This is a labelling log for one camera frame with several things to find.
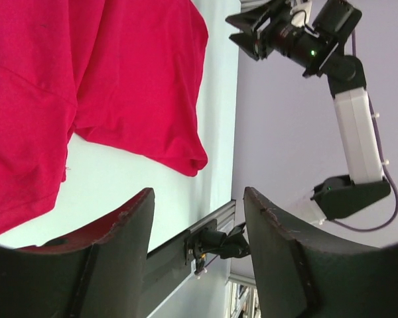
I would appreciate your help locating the red t shirt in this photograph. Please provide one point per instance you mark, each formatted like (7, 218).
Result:
(124, 74)

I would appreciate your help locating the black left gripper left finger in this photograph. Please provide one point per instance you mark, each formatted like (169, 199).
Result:
(94, 271)

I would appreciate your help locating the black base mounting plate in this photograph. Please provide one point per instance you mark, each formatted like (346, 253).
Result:
(171, 263)

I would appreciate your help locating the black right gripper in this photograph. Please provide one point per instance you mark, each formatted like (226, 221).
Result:
(270, 25)

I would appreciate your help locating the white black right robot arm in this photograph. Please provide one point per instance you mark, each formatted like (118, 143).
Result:
(318, 46)

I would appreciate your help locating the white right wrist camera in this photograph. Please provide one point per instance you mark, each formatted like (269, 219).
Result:
(300, 12)

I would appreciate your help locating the aluminium frame rail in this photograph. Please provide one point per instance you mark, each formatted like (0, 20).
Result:
(222, 215)

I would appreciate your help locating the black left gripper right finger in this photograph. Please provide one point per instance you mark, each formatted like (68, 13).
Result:
(303, 271)

